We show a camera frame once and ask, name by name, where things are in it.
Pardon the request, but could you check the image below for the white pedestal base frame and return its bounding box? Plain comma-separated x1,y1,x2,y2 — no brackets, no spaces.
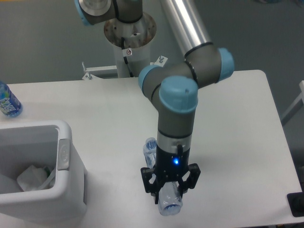
82,56,168,80

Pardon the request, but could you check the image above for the clear plastic wrapper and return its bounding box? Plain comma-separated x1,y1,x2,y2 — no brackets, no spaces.
38,168,56,190

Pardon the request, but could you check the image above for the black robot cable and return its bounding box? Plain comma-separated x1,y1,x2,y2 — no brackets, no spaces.
121,37,134,78

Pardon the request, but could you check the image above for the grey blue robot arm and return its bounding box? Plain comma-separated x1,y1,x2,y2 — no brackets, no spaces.
75,0,234,203

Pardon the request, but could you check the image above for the white frame at right edge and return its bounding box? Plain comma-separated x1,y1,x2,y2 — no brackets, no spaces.
281,80,304,126

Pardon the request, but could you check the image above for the clear crushed plastic bottle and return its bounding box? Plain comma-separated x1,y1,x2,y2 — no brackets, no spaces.
143,137,183,216

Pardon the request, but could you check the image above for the black object at table edge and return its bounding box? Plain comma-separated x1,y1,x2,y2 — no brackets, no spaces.
287,192,304,218

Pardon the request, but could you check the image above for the blue labelled water bottle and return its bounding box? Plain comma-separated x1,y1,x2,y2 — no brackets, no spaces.
0,81,23,117

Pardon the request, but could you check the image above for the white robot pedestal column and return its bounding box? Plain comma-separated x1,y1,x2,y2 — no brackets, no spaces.
104,12,157,78

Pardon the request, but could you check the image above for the white tissue in bin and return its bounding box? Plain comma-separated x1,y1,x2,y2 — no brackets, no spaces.
17,165,49,191

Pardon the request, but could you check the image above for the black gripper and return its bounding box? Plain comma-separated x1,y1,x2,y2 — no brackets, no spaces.
140,146,201,205

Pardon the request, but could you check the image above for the white trash can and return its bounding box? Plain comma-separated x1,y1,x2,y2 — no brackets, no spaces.
0,120,87,223

